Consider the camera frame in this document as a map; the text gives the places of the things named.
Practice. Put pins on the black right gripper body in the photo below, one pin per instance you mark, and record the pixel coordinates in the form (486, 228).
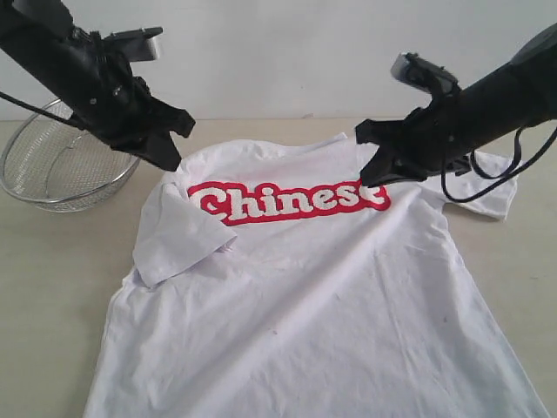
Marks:
(441, 137)

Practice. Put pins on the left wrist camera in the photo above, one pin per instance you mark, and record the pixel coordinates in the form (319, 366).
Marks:
(140, 45)

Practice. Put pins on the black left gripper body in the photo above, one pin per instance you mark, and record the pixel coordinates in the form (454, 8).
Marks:
(117, 108)

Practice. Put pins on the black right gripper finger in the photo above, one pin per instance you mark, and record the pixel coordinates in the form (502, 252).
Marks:
(382, 132)
(387, 167)

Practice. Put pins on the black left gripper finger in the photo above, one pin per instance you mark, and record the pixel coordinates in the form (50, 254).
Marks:
(157, 149)
(177, 120)

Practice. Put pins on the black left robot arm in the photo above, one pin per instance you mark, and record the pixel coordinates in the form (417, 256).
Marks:
(42, 38)

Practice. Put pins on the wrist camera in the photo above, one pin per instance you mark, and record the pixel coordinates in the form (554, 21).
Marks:
(140, 45)
(413, 70)

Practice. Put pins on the metal mesh basket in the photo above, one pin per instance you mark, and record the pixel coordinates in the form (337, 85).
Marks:
(58, 168)

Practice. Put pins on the white t-shirt red print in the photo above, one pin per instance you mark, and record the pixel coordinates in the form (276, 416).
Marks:
(267, 281)

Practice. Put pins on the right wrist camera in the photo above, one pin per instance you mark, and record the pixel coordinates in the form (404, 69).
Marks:
(413, 70)

